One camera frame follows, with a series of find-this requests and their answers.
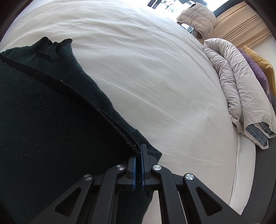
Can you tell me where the dark green sweater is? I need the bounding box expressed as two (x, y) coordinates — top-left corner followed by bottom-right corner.
(0, 37), (162, 224)

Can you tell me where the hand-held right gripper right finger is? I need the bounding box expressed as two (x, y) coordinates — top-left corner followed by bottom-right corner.
(140, 144), (248, 224)

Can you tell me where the folded grey duvet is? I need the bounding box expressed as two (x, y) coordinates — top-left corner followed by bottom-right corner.
(203, 38), (276, 149)

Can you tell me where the glass balcony door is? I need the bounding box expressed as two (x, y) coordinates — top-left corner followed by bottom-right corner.
(147, 0), (231, 14)

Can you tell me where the purple pillow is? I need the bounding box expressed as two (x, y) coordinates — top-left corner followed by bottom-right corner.
(237, 48), (272, 101)

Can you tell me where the bed with white sheet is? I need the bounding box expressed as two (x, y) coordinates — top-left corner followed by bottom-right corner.
(0, 0), (257, 218)

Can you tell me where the beige puffer jacket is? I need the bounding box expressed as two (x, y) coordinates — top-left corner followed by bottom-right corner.
(177, 3), (217, 39)

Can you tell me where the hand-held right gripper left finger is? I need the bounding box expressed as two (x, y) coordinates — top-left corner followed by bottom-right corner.
(28, 157), (137, 224)

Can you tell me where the yellow pillow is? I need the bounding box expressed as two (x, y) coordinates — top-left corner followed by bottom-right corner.
(244, 45), (276, 96)

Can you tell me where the grey padded headboard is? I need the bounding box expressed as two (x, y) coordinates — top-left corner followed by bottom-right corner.
(229, 121), (276, 224)

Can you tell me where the beige curtain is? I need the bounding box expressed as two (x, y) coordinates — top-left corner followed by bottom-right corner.
(212, 2), (272, 49)

